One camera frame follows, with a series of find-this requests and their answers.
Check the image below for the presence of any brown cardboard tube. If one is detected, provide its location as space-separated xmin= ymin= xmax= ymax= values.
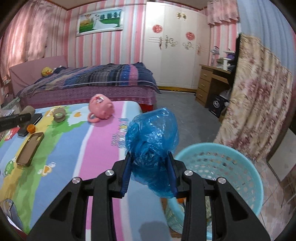
xmin=18 ymin=105 xmax=36 ymax=128

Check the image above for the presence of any blue plastic bag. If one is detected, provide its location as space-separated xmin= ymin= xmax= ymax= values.
xmin=125 ymin=108 xmax=179 ymax=198

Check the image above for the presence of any light blue trash basket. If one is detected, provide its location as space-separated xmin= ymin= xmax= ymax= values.
xmin=165 ymin=142 xmax=265 ymax=241

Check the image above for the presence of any small orange peel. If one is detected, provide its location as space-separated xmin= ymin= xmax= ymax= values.
xmin=27 ymin=124 xmax=36 ymax=134

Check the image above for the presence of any black smartphone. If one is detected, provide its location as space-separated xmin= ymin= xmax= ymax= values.
xmin=18 ymin=113 xmax=43 ymax=137

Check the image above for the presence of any brown phone case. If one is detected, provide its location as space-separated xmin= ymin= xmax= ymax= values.
xmin=16 ymin=132 xmax=44 ymax=167

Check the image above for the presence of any brown tape roll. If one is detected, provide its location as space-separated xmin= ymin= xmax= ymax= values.
xmin=53 ymin=107 xmax=66 ymax=123

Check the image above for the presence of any bed with plaid blanket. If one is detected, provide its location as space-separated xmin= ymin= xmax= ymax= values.
xmin=9 ymin=56 xmax=160 ymax=111

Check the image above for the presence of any cartoon printed table cover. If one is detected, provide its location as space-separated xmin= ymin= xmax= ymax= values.
xmin=1 ymin=101 xmax=171 ymax=240

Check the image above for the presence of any yellow duck plush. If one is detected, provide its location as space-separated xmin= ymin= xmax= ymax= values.
xmin=41 ymin=67 xmax=53 ymax=77

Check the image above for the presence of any pink pig mug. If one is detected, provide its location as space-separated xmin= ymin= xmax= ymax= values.
xmin=87 ymin=94 xmax=115 ymax=123

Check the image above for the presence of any floral curtain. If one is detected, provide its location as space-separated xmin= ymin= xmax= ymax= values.
xmin=214 ymin=34 xmax=292 ymax=161

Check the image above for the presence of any black box under desk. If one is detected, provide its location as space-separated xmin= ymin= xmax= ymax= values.
xmin=209 ymin=95 xmax=229 ymax=118

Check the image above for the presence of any framed wedding picture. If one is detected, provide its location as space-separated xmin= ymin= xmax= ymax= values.
xmin=76 ymin=8 xmax=125 ymax=37

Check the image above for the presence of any wooden desk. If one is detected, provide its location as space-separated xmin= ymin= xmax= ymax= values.
xmin=196 ymin=64 xmax=231 ymax=108

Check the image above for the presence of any desk lamp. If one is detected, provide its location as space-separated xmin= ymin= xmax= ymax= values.
xmin=210 ymin=46 xmax=219 ymax=67

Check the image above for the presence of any white wardrobe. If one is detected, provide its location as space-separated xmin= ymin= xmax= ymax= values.
xmin=142 ymin=1 xmax=210 ymax=90

